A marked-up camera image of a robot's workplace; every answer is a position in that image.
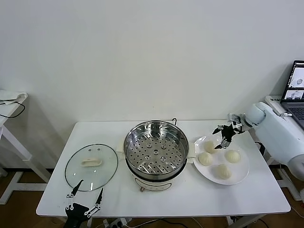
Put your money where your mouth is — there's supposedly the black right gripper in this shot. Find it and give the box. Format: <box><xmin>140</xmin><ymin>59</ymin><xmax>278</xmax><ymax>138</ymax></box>
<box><xmin>212</xmin><ymin>123</ymin><xmax>243</xmax><ymax>150</ymax></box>

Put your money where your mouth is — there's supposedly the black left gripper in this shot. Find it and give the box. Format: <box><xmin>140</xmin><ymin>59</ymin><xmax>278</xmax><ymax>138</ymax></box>
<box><xmin>65</xmin><ymin>180</ymin><xmax>105</xmax><ymax>228</ymax></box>

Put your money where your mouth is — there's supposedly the white steamed baozi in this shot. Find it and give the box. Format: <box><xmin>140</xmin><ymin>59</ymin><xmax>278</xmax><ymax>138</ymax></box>
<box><xmin>198</xmin><ymin>152</ymin><xmax>214</xmax><ymax>166</ymax></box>
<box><xmin>224</xmin><ymin>149</ymin><xmax>242</xmax><ymax>164</ymax></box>
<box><xmin>204</xmin><ymin>140</ymin><xmax>216</xmax><ymax>154</ymax></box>
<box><xmin>214</xmin><ymin>164</ymin><xmax>232</xmax><ymax>180</ymax></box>

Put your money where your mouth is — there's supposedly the round glass pot lid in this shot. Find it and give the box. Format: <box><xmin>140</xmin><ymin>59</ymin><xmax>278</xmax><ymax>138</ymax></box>
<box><xmin>64</xmin><ymin>143</ymin><xmax>119</xmax><ymax>192</ymax></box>

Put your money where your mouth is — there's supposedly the perforated steel steamer basket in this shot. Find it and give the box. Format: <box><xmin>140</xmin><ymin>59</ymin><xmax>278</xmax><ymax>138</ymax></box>
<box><xmin>123</xmin><ymin>120</ymin><xmax>190</xmax><ymax>180</ymax></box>

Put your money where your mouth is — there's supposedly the white power strip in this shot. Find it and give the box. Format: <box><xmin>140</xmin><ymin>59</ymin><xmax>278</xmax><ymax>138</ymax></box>
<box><xmin>103</xmin><ymin>218</ymin><xmax>133</xmax><ymax>228</ymax></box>

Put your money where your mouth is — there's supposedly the white round plate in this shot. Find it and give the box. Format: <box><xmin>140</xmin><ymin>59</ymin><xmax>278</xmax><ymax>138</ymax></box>
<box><xmin>193</xmin><ymin>135</ymin><xmax>250</xmax><ymax>185</ymax></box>

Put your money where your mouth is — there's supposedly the grey open laptop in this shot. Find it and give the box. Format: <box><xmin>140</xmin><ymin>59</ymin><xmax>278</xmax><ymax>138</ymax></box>
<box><xmin>280</xmin><ymin>60</ymin><xmax>304</xmax><ymax>130</ymax></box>

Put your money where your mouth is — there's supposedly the white side table with cloth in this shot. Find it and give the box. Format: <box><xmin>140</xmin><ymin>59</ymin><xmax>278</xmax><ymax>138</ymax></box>
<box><xmin>0</xmin><ymin>89</ymin><xmax>54</xmax><ymax>205</ymax></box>

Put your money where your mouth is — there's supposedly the white folded cloth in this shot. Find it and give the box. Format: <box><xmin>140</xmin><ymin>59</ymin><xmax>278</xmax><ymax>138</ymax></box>
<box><xmin>0</xmin><ymin>89</ymin><xmax>29</xmax><ymax>105</ymax></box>

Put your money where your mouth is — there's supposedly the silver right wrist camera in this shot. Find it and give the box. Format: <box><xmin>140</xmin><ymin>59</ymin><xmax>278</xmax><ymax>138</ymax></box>
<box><xmin>227</xmin><ymin>113</ymin><xmax>242</xmax><ymax>124</ymax></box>

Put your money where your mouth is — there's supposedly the black hanging cable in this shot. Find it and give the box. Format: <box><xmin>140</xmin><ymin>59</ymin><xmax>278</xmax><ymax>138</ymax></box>
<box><xmin>255</xmin><ymin>141</ymin><xmax>266</xmax><ymax>157</ymax></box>

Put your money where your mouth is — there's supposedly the thin black cable loop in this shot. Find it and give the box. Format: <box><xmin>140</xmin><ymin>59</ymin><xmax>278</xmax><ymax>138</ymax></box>
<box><xmin>0</xmin><ymin>101</ymin><xmax>26</xmax><ymax>118</ymax></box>

